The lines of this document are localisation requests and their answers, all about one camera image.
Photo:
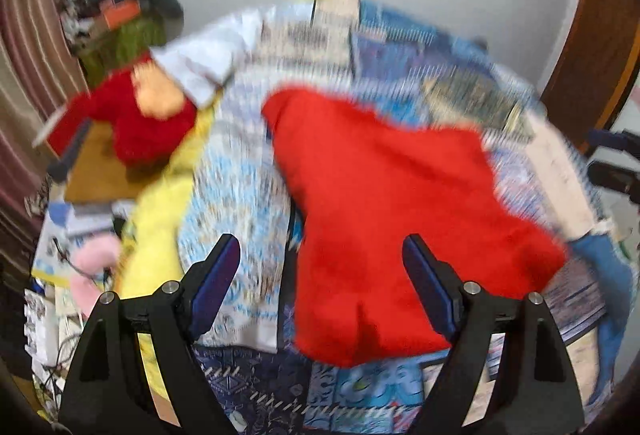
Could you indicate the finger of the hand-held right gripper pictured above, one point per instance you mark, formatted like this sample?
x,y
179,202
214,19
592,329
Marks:
x,y
617,140
617,180

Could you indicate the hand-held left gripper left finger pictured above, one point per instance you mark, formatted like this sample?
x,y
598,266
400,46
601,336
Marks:
x,y
215,287

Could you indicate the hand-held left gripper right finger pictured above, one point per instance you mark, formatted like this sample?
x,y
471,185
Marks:
x,y
430,287

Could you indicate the red zip-neck pullover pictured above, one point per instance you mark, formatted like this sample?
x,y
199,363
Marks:
x,y
390,215

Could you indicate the yellow cloth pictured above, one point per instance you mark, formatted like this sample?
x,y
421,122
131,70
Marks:
x,y
155,225

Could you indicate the plain blue cloth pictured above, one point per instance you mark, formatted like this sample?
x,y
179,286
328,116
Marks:
x,y
605,275

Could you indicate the blue patchwork printed blanket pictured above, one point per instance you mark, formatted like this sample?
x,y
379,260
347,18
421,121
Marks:
x,y
240,195

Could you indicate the brown wooden door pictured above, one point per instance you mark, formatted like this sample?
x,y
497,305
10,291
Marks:
x,y
600,40

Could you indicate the pink plush toy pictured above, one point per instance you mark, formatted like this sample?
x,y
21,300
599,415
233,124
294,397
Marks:
x,y
95,260

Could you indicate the blue white printed box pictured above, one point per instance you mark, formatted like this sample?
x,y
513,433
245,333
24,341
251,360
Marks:
x,y
75,220

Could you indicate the white patterned box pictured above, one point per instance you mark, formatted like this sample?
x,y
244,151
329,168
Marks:
x,y
45,330

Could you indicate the red plush toy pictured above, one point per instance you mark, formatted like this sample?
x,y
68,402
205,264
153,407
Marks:
x,y
135,130

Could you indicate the white cloth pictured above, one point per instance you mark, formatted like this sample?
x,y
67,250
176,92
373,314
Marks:
x,y
205,60

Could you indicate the striped brown curtain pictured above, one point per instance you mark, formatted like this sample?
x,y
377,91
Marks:
x,y
35,65

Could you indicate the small orange box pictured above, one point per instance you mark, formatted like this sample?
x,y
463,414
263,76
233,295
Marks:
x,y
120,13

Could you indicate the pile of cluttered items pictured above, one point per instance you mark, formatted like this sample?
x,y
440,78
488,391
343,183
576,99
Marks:
x,y
85,0

